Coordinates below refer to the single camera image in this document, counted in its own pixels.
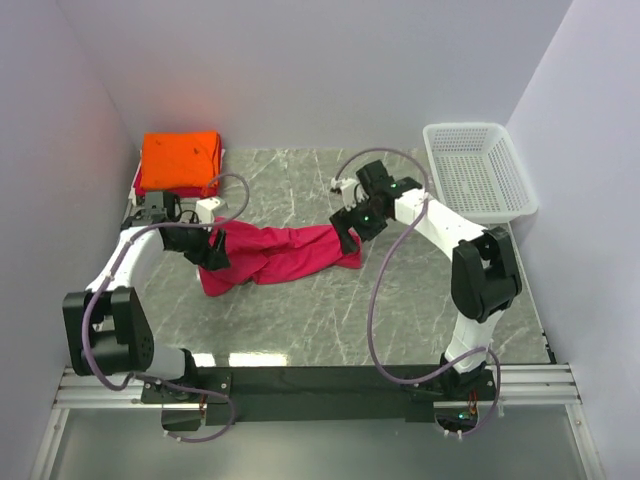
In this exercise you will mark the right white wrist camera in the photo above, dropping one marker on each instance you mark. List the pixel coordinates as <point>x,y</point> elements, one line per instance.
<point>349,189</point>

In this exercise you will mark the black base beam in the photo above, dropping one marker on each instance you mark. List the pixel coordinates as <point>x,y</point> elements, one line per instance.
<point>286,393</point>

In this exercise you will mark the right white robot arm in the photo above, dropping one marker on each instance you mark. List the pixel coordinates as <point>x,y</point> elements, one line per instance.
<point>485,277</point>

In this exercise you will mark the magenta t shirt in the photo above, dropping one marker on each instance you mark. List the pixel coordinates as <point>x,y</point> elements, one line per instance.
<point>270,255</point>

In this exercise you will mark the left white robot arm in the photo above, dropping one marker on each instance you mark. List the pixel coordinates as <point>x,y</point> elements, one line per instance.
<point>106,328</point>

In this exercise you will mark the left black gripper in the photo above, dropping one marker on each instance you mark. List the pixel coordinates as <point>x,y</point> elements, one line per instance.
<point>210,257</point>

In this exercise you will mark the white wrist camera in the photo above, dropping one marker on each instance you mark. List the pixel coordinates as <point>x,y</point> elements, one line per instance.
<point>349,189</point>
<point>208,208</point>

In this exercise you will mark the white plastic basket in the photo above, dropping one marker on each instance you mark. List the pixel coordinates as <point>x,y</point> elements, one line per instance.
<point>477,172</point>

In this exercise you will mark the folded orange t shirt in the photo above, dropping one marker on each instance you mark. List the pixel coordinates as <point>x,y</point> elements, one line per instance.
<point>171,161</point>

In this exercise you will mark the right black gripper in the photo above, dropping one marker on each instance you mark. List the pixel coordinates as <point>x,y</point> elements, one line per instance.
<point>345,219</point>

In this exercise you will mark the folded red t shirt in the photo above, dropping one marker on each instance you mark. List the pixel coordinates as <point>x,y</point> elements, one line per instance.
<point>184,183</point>

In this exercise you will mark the aluminium rail frame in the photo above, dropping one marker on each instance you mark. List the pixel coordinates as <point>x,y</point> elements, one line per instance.
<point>533,429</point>

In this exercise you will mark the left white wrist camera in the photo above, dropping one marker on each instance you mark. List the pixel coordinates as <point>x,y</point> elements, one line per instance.
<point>208,208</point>

